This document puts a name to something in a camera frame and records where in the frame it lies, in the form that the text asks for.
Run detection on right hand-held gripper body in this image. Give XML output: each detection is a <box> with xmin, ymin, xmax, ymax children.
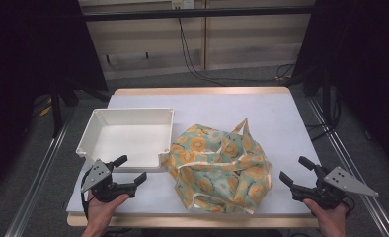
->
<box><xmin>290</xmin><ymin>165</ymin><xmax>380</xmax><ymax>211</ymax></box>

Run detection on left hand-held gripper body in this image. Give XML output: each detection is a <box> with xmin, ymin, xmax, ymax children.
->
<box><xmin>80</xmin><ymin>158</ymin><xmax>138</xmax><ymax>203</ymax></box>

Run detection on white plastic bin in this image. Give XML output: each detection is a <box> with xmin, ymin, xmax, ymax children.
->
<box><xmin>75</xmin><ymin>107</ymin><xmax>176</xmax><ymax>173</ymax></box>

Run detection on orange floral cloth bag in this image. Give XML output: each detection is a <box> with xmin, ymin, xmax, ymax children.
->
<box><xmin>160</xmin><ymin>118</ymin><xmax>273</xmax><ymax>215</ymax></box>

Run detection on person's left hand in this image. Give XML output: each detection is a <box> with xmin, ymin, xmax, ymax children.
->
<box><xmin>83</xmin><ymin>192</ymin><xmax>130</xmax><ymax>231</ymax></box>

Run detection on person's right hand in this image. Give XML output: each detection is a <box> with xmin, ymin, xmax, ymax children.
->
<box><xmin>302</xmin><ymin>197</ymin><xmax>350</xmax><ymax>233</ymax></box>

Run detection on black metal stand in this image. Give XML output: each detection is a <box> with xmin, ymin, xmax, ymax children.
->
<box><xmin>48</xmin><ymin>77</ymin><xmax>112</xmax><ymax>139</ymax></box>
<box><xmin>320</xmin><ymin>62</ymin><xmax>336</xmax><ymax>130</ymax></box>

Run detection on yellow floor tape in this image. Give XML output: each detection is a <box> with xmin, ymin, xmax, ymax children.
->
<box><xmin>39</xmin><ymin>104</ymin><xmax>53</xmax><ymax>118</ymax></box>

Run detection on white table mat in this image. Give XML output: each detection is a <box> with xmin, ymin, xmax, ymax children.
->
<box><xmin>65</xmin><ymin>93</ymin><xmax>324</xmax><ymax>216</ymax></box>

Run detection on wooden table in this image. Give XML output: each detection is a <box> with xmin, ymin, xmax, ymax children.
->
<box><xmin>65</xmin><ymin>86</ymin><xmax>325</xmax><ymax>229</ymax></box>

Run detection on black curtain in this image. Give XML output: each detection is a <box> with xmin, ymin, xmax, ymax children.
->
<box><xmin>0</xmin><ymin>0</ymin><xmax>109</xmax><ymax>198</ymax></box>
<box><xmin>290</xmin><ymin>0</ymin><xmax>389</xmax><ymax>174</ymax></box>

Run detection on black horizontal bar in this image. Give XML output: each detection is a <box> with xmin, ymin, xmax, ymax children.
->
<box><xmin>83</xmin><ymin>5</ymin><xmax>316</xmax><ymax>23</ymax></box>

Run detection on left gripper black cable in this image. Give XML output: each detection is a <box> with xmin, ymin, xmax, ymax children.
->
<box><xmin>80</xmin><ymin>171</ymin><xmax>91</xmax><ymax>221</ymax></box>

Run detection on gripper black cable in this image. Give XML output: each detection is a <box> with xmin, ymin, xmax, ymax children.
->
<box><xmin>80</xmin><ymin>171</ymin><xmax>91</xmax><ymax>221</ymax></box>
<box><xmin>342</xmin><ymin>196</ymin><xmax>356</xmax><ymax>218</ymax></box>

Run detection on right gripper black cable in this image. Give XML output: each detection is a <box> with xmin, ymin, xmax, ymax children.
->
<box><xmin>342</xmin><ymin>196</ymin><xmax>356</xmax><ymax>218</ymax></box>

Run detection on aluminium floor rail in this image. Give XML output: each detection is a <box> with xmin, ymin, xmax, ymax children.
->
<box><xmin>308</xmin><ymin>98</ymin><xmax>389</xmax><ymax>237</ymax></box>
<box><xmin>4</xmin><ymin>110</ymin><xmax>76</xmax><ymax>237</ymax></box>

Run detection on black floor cables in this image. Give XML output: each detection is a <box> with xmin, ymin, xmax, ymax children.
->
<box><xmin>304</xmin><ymin>94</ymin><xmax>344</xmax><ymax>143</ymax></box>

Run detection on black hanging wall cable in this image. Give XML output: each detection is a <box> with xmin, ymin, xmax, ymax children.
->
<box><xmin>177</xmin><ymin>16</ymin><xmax>297</xmax><ymax>84</ymax></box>

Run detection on white wall socket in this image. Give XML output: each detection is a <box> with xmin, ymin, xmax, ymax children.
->
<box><xmin>171</xmin><ymin>0</ymin><xmax>196</xmax><ymax>10</ymax></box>

